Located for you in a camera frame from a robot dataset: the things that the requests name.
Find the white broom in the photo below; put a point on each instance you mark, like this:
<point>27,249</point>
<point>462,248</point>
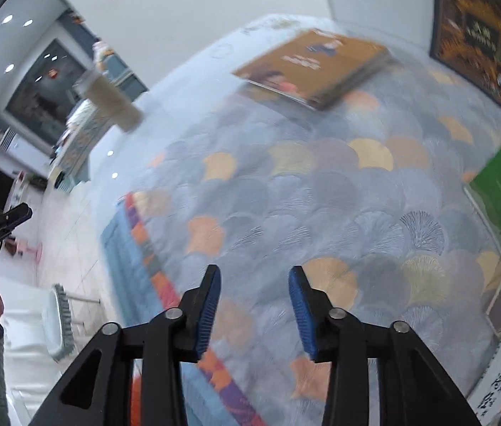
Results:
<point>61,319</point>

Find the dark framed window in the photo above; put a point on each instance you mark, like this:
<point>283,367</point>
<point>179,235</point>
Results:
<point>46,93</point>

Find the dark orange-print book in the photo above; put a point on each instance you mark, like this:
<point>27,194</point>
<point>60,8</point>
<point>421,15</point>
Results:
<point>477,31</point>

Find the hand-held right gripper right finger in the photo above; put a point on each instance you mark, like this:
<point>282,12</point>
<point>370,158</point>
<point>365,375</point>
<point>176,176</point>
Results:
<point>301,310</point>

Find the brown cover book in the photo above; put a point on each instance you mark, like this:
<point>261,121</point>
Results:
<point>312,62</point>

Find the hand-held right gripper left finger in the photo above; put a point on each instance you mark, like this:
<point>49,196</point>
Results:
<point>211,306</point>

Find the beige paper cup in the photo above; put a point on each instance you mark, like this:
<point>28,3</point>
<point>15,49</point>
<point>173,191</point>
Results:
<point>108,102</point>

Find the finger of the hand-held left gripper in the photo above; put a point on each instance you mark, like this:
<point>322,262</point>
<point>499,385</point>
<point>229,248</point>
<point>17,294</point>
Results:
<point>13,216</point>

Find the fan-pattern blanket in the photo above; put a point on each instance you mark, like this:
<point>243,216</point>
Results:
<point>321,208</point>

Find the pink stool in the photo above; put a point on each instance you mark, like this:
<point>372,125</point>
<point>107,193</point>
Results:
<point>28,250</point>

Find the patterned blue cabinet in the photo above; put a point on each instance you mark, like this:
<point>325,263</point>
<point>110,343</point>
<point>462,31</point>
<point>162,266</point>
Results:
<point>84,137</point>

